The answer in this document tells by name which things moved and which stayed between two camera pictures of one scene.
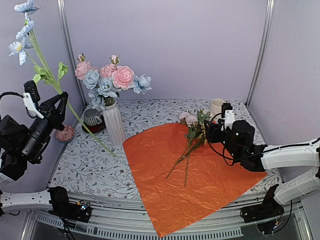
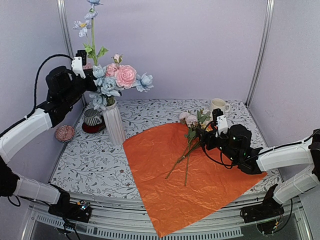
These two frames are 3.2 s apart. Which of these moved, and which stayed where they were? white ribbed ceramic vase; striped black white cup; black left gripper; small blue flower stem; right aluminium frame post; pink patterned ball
Moved: small blue flower stem; black left gripper
Stayed: striped black white cup; right aluminium frame post; pink patterned ball; white ribbed ceramic vase
